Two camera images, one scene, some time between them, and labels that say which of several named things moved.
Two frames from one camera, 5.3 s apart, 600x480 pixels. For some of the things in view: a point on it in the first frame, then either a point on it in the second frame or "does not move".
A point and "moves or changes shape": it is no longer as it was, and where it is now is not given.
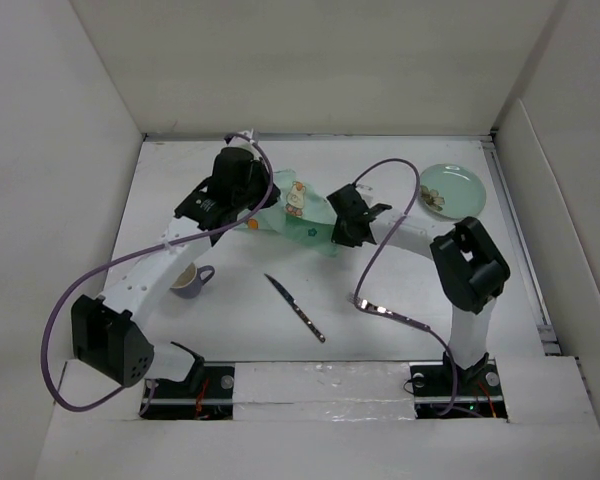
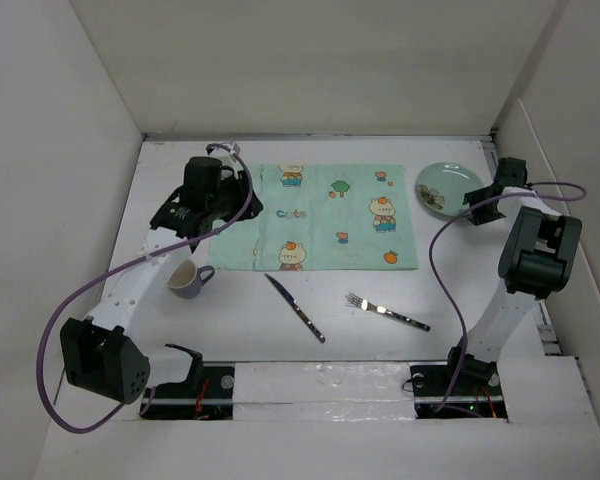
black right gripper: x=339 y=236 to x=481 y=217
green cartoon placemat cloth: x=301 y=215 moves or changes shape
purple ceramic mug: x=189 y=283 does not move
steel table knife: x=286 y=295 does not move
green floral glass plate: x=452 y=191 does not move
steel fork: x=383 y=311 does not move
